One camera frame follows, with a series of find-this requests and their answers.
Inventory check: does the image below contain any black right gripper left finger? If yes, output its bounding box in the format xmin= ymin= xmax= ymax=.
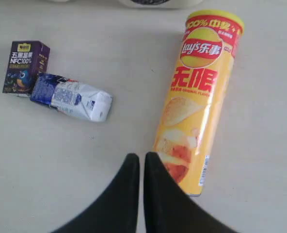
xmin=55 ymin=153 xmax=140 ymax=233

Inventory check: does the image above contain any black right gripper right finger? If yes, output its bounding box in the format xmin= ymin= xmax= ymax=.
xmin=144 ymin=152 xmax=235 ymax=233

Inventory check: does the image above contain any blue white milk carton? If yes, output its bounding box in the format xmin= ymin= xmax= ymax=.
xmin=30 ymin=73 xmax=113 ymax=122

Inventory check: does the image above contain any yellow Lays chips can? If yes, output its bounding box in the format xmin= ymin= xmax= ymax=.
xmin=153 ymin=10 xmax=244 ymax=196

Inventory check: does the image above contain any purple juice carton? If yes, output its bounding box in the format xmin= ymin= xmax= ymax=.
xmin=2 ymin=41 xmax=50 ymax=97

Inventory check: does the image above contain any cream bin with circle mark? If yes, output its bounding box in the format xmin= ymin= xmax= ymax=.
xmin=118 ymin=0 xmax=203 ymax=9

